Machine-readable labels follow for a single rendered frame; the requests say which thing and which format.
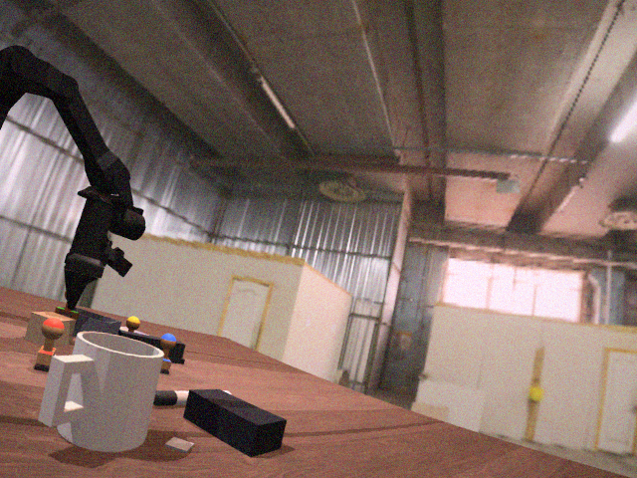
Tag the wooden stamp with red knob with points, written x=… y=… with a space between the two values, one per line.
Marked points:
x=52 y=329

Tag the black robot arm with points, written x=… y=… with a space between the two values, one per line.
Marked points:
x=21 y=72

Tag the grey mug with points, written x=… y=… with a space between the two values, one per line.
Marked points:
x=101 y=396

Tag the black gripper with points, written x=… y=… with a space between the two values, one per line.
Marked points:
x=83 y=263

